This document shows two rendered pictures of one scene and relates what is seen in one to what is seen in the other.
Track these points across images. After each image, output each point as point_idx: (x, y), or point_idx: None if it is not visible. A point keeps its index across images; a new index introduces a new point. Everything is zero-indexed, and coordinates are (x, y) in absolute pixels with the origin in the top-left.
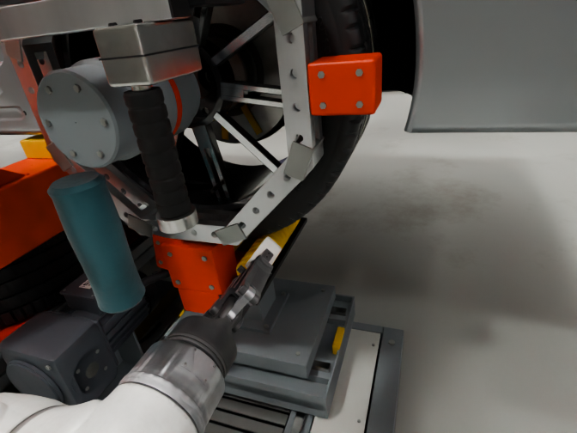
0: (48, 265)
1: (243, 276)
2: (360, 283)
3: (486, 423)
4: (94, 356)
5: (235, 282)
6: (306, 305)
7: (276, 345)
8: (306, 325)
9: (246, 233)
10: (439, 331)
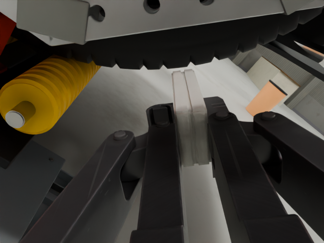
0: None
1: (260, 162)
2: (67, 159)
3: None
4: None
5: (178, 159)
6: (26, 171)
7: None
8: (20, 200)
9: (93, 35)
10: (126, 235)
